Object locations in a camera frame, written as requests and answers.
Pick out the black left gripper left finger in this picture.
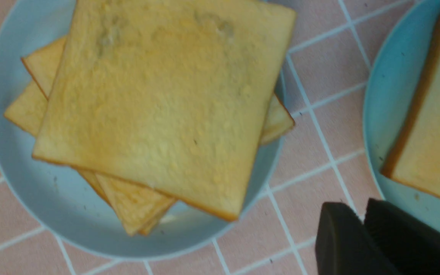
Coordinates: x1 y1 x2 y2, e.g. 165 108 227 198
315 202 400 275

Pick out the teal center plate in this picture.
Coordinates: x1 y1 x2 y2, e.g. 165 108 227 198
362 0 440 232

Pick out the toast slice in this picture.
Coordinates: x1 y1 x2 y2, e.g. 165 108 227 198
32 0 297 222
380 16 440 198
21 35 295 146
4 80 177 236

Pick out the pink checkered tablecloth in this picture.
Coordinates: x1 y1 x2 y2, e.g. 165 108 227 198
0 0 440 275

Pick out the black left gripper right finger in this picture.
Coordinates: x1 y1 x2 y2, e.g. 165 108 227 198
364 198 440 275

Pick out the light blue bread plate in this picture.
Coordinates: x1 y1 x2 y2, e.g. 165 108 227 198
0 0 286 261

